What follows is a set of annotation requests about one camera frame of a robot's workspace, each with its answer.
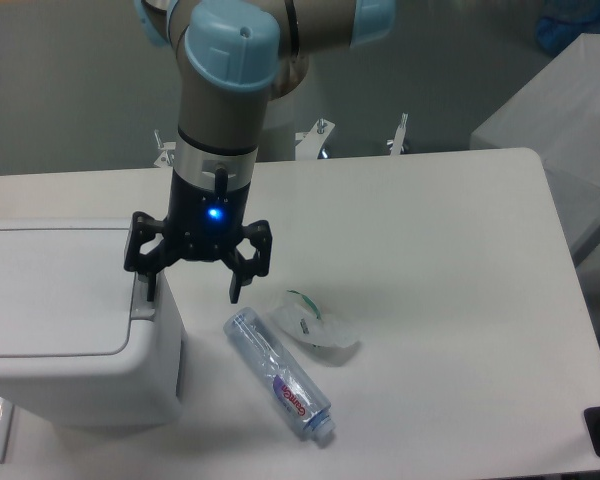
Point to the crumpled clear plastic bag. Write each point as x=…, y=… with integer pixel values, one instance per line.
x=303, y=319

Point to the white plastic trash can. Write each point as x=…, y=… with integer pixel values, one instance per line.
x=83, y=342

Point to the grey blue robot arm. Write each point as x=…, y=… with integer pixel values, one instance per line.
x=229, y=54

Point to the white covered side table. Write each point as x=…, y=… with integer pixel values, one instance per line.
x=557, y=115

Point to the clear plastic water bottle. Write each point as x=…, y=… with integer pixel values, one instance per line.
x=306, y=409

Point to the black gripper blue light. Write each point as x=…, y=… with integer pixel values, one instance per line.
x=208, y=195

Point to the blue object in corner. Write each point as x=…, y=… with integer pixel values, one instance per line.
x=562, y=22

